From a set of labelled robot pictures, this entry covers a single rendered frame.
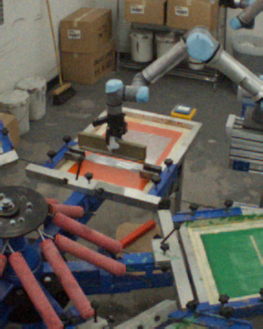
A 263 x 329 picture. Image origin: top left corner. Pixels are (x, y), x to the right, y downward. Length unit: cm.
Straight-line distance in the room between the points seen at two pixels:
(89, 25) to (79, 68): 58
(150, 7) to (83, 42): 86
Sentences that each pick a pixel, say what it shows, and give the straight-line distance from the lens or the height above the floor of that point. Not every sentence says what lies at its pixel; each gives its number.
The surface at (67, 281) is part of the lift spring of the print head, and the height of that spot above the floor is 118.
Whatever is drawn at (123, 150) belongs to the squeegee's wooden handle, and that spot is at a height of 110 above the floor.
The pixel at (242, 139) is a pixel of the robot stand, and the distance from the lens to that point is 246.
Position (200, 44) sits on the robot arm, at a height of 168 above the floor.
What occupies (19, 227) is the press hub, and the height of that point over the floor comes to 131.
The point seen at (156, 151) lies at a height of 95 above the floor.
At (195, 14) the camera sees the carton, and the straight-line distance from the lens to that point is 548.
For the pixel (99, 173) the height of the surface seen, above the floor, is 95.
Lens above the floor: 236
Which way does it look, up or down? 32 degrees down
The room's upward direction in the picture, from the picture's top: straight up
